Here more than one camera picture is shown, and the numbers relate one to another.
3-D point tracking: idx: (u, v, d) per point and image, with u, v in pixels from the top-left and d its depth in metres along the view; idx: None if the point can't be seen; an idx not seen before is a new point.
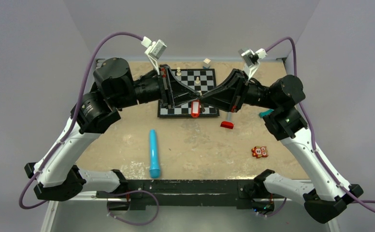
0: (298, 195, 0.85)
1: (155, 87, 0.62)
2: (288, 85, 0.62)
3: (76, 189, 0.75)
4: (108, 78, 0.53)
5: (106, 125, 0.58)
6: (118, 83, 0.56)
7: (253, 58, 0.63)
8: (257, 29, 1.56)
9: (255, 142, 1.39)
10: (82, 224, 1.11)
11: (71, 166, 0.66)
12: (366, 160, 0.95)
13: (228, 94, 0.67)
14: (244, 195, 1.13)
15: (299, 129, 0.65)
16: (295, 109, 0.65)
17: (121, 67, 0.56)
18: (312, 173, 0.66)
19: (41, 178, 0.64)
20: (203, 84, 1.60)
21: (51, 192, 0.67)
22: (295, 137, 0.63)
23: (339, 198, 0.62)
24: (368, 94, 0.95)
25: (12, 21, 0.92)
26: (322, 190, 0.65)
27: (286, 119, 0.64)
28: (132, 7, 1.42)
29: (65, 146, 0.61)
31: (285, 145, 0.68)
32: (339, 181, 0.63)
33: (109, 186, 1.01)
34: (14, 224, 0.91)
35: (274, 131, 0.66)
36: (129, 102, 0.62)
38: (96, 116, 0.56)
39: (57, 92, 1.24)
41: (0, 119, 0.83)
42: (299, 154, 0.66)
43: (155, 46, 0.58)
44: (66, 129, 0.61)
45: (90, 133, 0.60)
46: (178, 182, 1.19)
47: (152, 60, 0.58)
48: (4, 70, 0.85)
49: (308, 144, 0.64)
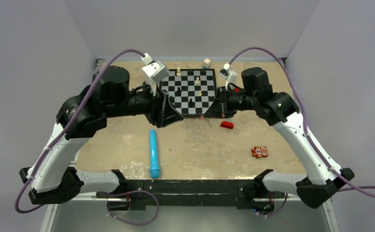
0: (291, 183, 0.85)
1: (146, 101, 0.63)
2: (249, 70, 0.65)
3: (73, 192, 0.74)
4: (108, 81, 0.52)
5: (92, 129, 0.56)
6: (117, 89, 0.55)
7: (223, 70, 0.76)
8: (257, 29, 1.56)
9: (255, 142, 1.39)
10: (82, 224, 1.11)
11: (64, 170, 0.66)
12: (366, 160, 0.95)
13: (214, 103, 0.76)
14: (244, 195, 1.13)
15: (291, 114, 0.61)
16: (287, 95, 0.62)
17: (123, 74, 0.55)
18: (303, 157, 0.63)
19: (35, 183, 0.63)
20: (203, 84, 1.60)
21: (49, 196, 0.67)
22: (286, 122, 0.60)
23: (330, 181, 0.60)
24: (367, 94, 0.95)
25: (12, 21, 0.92)
26: (312, 174, 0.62)
27: (278, 103, 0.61)
28: (132, 8, 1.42)
29: (54, 152, 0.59)
31: (276, 130, 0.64)
32: (331, 165, 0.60)
33: (108, 186, 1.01)
34: (13, 223, 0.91)
35: (266, 117, 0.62)
36: (120, 110, 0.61)
38: (81, 121, 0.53)
39: (57, 92, 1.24)
41: None
42: (291, 139, 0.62)
43: (159, 70, 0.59)
44: (53, 136, 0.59)
45: (76, 138, 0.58)
46: (178, 182, 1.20)
47: (151, 82, 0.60)
48: (4, 70, 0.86)
49: (300, 128, 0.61)
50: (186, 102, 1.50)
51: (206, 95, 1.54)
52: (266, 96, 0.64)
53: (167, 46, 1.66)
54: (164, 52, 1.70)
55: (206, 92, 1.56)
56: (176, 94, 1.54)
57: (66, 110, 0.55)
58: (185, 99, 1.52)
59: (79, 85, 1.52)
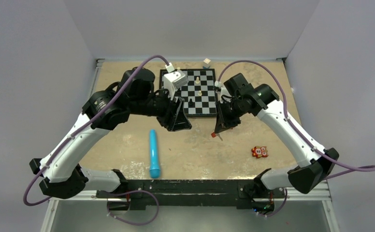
0: (282, 174, 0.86)
1: (163, 105, 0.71)
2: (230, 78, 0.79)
3: (79, 187, 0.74)
4: (139, 78, 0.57)
5: (116, 122, 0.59)
6: (144, 86, 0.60)
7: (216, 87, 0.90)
8: (257, 29, 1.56)
9: (255, 142, 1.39)
10: (82, 224, 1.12)
11: (78, 161, 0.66)
12: (367, 160, 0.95)
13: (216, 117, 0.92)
14: (244, 195, 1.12)
15: (271, 102, 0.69)
16: (267, 86, 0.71)
17: (150, 73, 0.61)
18: (288, 142, 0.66)
19: (49, 172, 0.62)
20: (203, 84, 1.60)
21: (58, 188, 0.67)
22: (267, 108, 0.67)
23: (315, 160, 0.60)
24: (368, 95, 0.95)
25: (11, 21, 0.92)
26: (298, 157, 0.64)
27: (258, 94, 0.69)
28: (132, 8, 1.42)
29: (76, 140, 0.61)
31: (261, 119, 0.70)
32: (313, 145, 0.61)
33: (109, 185, 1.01)
34: (13, 224, 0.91)
35: (249, 108, 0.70)
36: (140, 108, 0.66)
38: (109, 112, 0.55)
39: (56, 92, 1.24)
41: None
42: (275, 125, 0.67)
43: (180, 78, 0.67)
44: (77, 125, 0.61)
45: (101, 129, 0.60)
46: (178, 182, 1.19)
47: (172, 87, 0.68)
48: (3, 70, 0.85)
49: (281, 114, 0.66)
50: (186, 102, 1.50)
51: (206, 95, 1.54)
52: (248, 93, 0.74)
53: (167, 46, 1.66)
54: (164, 52, 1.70)
55: (206, 92, 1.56)
56: None
57: (94, 102, 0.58)
58: (185, 99, 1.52)
59: (79, 85, 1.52)
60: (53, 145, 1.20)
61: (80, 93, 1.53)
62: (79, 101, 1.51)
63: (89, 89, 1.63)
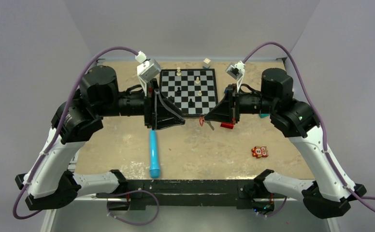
0: (296, 191, 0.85)
1: (139, 102, 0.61)
2: (269, 75, 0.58)
3: (71, 196, 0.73)
4: (94, 84, 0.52)
5: (87, 132, 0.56)
6: (105, 90, 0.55)
7: (235, 70, 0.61)
8: (257, 29, 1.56)
9: (255, 142, 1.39)
10: (82, 224, 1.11)
11: (60, 175, 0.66)
12: (367, 160, 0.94)
13: (223, 107, 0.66)
14: (244, 195, 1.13)
15: (310, 128, 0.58)
16: (307, 105, 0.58)
17: (108, 75, 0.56)
18: (318, 173, 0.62)
19: (31, 189, 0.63)
20: (203, 84, 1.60)
21: (46, 201, 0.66)
22: (307, 137, 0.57)
23: (344, 199, 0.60)
24: (367, 94, 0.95)
25: (12, 21, 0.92)
26: (326, 190, 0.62)
27: (299, 116, 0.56)
28: (132, 8, 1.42)
29: (50, 157, 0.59)
31: (293, 142, 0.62)
32: (346, 183, 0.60)
33: (108, 187, 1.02)
34: (13, 224, 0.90)
35: (284, 129, 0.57)
36: (110, 111, 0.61)
38: (76, 125, 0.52)
39: (56, 92, 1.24)
41: None
42: (309, 154, 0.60)
43: (148, 68, 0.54)
44: (49, 140, 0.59)
45: (73, 141, 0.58)
46: (178, 182, 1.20)
47: (141, 80, 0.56)
48: (4, 70, 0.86)
49: (319, 144, 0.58)
50: (185, 102, 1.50)
51: (206, 95, 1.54)
52: (284, 107, 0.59)
53: (167, 47, 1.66)
54: (164, 52, 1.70)
55: (206, 92, 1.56)
56: (176, 94, 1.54)
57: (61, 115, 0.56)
58: (185, 99, 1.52)
59: None
60: None
61: None
62: None
63: None
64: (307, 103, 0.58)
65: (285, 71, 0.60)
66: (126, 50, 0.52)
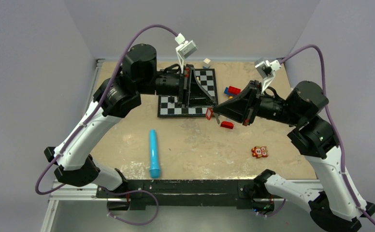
0: (303, 200, 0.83)
1: (175, 83, 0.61)
2: (305, 93, 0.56)
3: (93, 175, 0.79)
4: (137, 61, 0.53)
5: (127, 108, 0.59)
6: (145, 67, 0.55)
7: (267, 69, 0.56)
8: (256, 29, 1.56)
9: (255, 142, 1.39)
10: (82, 224, 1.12)
11: (91, 150, 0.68)
12: (369, 161, 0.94)
13: (240, 105, 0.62)
14: (244, 195, 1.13)
15: (329, 149, 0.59)
16: (326, 122, 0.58)
17: (149, 52, 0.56)
18: (332, 193, 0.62)
19: (62, 160, 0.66)
20: (203, 84, 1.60)
21: (72, 175, 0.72)
22: (326, 158, 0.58)
23: (356, 218, 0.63)
24: (369, 94, 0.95)
25: (12, 21, 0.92)
26: (338, 208, 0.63)
27: (320, 137, 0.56)
28: (133, 9, 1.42)
29: (88, 129, 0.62)
31: (310, 161, 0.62)
32: (360, 204, 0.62)
33: (111, 183, 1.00)
34: (13, 224, 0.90)
35: (303, 147, 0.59)
36: (147, 89, 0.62)
38: (119, 100, 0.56)
39: (56, 92, 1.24)
41: None
42: (326, 175, 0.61)
43: (186, 45, 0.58)
44: (88, 112, 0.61)
45: (113, 116, 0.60)
46: (178, 182, 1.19)
47: (180, 57, 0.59)
48: (4, 70, 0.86)
49: (337, 165, 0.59)
50: None
51: None
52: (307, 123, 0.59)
53: (167, 47, 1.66)
54: (164, 52, 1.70)
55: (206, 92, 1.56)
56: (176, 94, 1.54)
57: None
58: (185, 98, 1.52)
59: (79, 85, 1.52)
60: (52, 145, 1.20)
61: (80, 92, 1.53)
62: (79, 101, 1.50)
63: (88, 89, 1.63)
64: (325, 121, 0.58)
65: (321, 88, 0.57)
66: (166, 29, 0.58)
